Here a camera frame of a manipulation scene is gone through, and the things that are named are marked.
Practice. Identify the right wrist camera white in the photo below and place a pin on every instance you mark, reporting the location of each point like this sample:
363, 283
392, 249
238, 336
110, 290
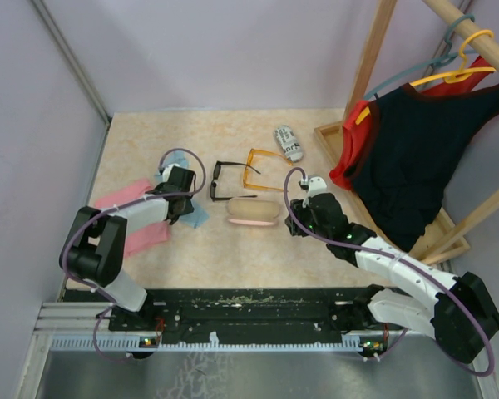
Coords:
312, 185

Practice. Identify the pink folded garment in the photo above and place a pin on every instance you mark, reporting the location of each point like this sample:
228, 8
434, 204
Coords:
146, 237

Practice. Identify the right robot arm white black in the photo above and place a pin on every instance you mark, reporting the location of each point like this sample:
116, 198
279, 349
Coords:
457, 312

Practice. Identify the teal hanger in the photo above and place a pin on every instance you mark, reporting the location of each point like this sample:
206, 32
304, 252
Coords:
442, 60

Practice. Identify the yellow hanger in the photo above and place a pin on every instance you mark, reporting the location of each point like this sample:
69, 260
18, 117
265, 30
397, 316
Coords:
462, 72

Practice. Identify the navy tank top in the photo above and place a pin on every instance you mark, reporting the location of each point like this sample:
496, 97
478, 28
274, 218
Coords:
413, 148

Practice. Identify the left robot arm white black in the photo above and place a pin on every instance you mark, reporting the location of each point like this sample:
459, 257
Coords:
94, 250

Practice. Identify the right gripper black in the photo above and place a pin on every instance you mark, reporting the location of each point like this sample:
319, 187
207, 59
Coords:
298, 211

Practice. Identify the light blue cleaning cloth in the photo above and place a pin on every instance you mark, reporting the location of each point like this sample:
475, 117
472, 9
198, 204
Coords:
196, 218

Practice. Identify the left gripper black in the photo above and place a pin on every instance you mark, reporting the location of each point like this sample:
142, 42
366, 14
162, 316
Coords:
189, 208

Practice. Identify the pink glasses case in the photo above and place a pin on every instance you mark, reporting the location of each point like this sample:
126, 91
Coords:
253, 212

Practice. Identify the orange sunglasses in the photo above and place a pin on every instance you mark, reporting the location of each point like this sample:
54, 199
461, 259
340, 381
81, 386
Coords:
258, 179

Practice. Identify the red tank top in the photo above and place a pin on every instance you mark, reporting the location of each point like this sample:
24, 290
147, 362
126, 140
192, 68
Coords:
358, 124

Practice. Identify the black sunglasses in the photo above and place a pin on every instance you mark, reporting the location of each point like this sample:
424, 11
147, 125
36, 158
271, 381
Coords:
222, 184

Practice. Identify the newspaper print glasses case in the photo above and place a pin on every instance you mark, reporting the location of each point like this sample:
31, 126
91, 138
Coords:
288, 143

